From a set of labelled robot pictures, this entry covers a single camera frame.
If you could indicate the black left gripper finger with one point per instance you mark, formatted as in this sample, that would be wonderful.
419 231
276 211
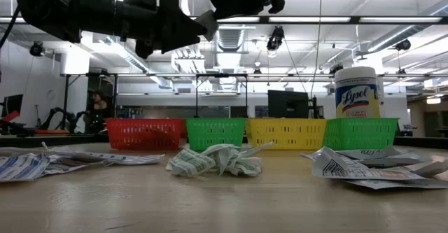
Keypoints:
175 16
175 40

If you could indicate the black background robot arm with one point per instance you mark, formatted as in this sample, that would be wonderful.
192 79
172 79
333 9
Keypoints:
52 115
80 119

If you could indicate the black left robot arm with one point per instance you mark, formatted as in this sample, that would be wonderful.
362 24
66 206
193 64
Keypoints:
52 9

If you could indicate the black hanging lamp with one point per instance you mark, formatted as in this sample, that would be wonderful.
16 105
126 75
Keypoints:
336 69

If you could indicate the red plastic basket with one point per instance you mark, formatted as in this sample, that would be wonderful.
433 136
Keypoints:
140 135

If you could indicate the green plastic basket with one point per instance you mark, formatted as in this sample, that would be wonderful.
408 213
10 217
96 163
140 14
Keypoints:
215 133
360 135

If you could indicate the black computer monitor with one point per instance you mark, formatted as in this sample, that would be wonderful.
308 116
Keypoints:
12 105
287 103

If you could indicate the person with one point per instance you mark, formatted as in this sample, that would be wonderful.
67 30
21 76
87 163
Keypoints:
98 110

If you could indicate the Lysol wipes canister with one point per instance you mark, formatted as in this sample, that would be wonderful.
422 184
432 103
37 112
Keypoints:
357 96

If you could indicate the yellow plastic basket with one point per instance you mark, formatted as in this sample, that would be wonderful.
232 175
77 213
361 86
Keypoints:
287 135

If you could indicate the orange strip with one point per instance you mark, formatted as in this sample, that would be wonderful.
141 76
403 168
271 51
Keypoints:
50 132

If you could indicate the red flat object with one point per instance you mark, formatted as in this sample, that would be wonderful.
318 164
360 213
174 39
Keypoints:
10 117

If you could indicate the silver ventilation duct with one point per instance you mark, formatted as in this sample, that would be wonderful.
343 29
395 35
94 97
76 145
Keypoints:
229 38

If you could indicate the black hanging camera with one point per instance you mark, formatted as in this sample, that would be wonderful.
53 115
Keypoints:
276 37
403 45
36 49

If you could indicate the black overhead frame beam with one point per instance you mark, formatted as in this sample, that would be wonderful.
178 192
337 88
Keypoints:
315 19

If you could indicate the black background workstation frame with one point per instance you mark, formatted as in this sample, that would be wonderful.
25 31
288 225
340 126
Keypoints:
65 100

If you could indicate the black table edge rail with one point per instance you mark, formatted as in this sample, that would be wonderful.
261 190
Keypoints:
52 141

